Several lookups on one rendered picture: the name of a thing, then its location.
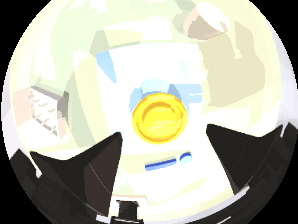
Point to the yellow round plate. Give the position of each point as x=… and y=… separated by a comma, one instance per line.
x=159, y=119

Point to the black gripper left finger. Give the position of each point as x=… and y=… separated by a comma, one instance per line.
x=89, y=176

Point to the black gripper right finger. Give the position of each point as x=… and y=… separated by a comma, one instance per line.
x=241, y=155

